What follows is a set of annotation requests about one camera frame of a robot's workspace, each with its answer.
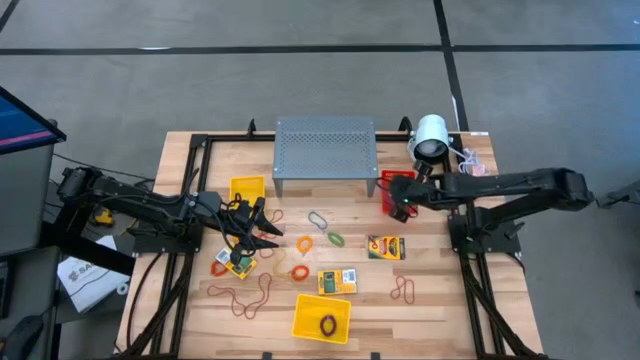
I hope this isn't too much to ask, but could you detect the yellow green crayon box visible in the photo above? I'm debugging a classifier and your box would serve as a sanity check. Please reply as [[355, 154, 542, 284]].
[[215, 246, 258, 281], [367, 234, 407, 262], [316, 267, 359, 297]]

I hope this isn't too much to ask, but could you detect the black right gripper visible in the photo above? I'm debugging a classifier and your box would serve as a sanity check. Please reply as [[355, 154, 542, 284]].
[[388, 160, 440, 224]]

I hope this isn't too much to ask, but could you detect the grey metal stand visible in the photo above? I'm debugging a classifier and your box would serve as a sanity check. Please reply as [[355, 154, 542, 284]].
[[594, 179, 640, 209]]

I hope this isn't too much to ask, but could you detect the grey perforated metal riser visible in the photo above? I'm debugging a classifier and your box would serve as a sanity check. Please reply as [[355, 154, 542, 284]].
[[271, 115, 380, 199]]

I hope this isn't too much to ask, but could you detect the computer monitor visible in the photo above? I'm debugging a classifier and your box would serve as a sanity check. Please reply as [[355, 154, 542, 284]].
[[0, 85, 68, 157]]

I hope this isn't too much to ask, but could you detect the yellow coil cord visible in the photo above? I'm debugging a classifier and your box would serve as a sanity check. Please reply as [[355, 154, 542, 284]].
[[270, 247, 297, 280]]

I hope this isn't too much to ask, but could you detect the red slotted plastic basket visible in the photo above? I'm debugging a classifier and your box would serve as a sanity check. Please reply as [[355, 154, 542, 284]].
[[380, 169, 418, 218]]

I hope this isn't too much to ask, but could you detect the blue grey coil keychain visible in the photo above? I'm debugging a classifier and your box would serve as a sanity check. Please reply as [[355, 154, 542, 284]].
[[306, 210, 329, 232]]

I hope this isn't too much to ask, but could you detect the black rounded object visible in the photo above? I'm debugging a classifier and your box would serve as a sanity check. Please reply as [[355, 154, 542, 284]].
[[0, 314, 46, 360]]

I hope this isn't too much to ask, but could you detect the long red cord loop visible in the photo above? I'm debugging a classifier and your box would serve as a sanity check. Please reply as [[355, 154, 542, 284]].
[[206, 271, 274, 321]]

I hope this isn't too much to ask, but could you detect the black aluminium table frame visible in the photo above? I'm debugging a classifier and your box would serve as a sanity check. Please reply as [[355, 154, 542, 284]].
[[119, 130, 549, 360]]

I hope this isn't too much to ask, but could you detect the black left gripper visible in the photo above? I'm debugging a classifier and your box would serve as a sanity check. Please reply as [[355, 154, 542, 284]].
[[219, 197, 285, 252]]

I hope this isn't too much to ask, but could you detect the white cylindrical spot lamp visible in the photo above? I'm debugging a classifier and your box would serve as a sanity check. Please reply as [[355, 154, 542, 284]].
[[406, 113, 454, 166]]

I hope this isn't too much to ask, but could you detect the white printed cardboard box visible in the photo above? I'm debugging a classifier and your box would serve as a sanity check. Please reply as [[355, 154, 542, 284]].
[[55, 234, 133, 314]]

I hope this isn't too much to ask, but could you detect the black monitor stand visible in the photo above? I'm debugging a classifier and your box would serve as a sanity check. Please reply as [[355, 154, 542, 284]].
[[41, 219, 137, 277]]

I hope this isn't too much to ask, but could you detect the short red cord loop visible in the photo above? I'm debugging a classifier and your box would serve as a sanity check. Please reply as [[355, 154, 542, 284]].
[[257, 208, 285, 260], [389, 274, 417, 306]]

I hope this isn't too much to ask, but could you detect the yellow slotted plastic basket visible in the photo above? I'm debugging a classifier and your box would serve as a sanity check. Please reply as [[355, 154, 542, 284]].
[[291, 292, 353, 346], [228, 174, 267, 207]]

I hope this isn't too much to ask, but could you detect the white cable bundle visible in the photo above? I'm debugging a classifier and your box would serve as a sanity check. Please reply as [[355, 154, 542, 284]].
[[451, 144, 492, 178]]

